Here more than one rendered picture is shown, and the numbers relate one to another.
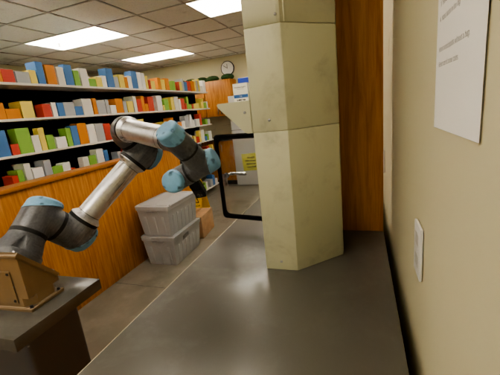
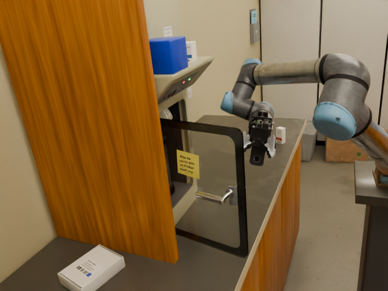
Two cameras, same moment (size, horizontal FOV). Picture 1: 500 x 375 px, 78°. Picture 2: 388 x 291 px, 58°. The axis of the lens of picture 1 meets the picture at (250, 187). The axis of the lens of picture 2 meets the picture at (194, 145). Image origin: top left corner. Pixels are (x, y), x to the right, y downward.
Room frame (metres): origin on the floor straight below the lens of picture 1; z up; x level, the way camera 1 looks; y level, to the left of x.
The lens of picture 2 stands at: (2.25, 0.10, 1.69)
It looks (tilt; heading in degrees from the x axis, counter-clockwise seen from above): 22 degrees down; 186
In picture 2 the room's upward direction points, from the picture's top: 6 degrees counter-clockwise
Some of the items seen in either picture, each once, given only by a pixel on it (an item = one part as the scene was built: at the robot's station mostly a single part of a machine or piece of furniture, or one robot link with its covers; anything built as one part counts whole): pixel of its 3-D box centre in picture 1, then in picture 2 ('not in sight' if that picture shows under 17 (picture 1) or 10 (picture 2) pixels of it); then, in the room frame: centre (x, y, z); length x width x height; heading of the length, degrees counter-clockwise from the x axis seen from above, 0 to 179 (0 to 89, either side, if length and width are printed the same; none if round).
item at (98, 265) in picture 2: not in sight; (92, 269); (1.43, -0.33, 0.96); 0.16 x 0.12 x 0.04; 146
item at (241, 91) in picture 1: (242, 92); (186, 52); (1.10, -0.01, 1.54); 0.05 x 0.05 x 0.06; 77
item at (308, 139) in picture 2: not in sight; (288, 140); (-1.43, 0.79, 0.17); 0.60 x 0.42 x 0.33; 68
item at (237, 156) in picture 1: (246, 178); (197, 187); (1.37, 0.01, 1.19); 0.30 x 0.01 x 0.40; 59
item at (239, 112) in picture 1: (251, 116); (181, 81); (1.16, -0.03, 1.46); 0.32 x 0.11 x 0.10; 160
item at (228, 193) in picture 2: not in sight; (213, 194); (1.43, 0.06, 1.20); 0.10 x 0.05 x 0.03; 59
